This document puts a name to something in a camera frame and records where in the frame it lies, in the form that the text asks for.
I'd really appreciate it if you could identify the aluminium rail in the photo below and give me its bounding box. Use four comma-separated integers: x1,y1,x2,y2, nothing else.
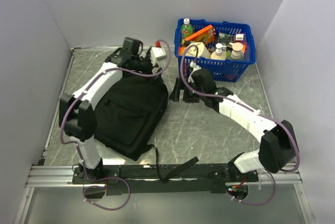
26,164,302,187

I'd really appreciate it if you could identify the dark green packet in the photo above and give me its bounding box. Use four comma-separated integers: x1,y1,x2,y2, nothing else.
217,32,233,51

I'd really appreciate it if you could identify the beige crumpled paper bag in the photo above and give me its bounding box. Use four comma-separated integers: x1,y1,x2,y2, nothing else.
186,42,211,59

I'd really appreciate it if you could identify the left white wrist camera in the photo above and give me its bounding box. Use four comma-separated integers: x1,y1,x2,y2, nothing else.
149,41,167,67

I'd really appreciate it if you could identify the white pump lotion bottle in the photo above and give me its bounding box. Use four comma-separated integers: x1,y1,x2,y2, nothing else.
210,43,227,61

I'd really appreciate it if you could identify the small white red box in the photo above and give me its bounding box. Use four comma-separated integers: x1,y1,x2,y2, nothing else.
234,33,244,42

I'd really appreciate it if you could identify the orange snack box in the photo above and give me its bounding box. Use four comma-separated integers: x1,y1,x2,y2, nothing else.
184,25,215,45

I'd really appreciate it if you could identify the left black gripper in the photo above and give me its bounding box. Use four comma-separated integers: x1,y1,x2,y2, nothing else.
131,47,163,85

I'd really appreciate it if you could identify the black student backpack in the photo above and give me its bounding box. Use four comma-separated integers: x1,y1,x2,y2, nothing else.
93,71,200,184

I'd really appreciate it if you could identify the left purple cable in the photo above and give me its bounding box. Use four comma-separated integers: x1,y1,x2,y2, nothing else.
60,39,172,211

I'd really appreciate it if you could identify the beige cap pump bottle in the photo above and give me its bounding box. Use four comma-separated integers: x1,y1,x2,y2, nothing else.
229,42,243,61

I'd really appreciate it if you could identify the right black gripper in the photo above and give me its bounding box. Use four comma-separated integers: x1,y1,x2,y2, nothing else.
168,77,205,103

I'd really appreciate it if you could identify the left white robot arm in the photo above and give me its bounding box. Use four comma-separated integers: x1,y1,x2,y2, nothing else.
59,37,169,183

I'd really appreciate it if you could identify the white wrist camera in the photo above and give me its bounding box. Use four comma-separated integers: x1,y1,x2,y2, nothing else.
149,41,167,67
187,61,202,83

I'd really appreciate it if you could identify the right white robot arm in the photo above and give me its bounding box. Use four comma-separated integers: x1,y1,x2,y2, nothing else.
177,68,300,181

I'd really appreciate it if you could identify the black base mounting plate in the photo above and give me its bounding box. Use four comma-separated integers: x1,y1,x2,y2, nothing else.
72,163,259,196

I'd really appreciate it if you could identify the blue plastic shopping basket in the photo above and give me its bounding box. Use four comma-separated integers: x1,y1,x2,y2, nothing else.
174,18,256,82

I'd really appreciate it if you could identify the green drink bottle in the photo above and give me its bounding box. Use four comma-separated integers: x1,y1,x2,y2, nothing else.
181,18,193,39

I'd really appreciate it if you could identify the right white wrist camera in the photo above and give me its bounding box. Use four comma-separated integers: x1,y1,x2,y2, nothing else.
187,61,202,83

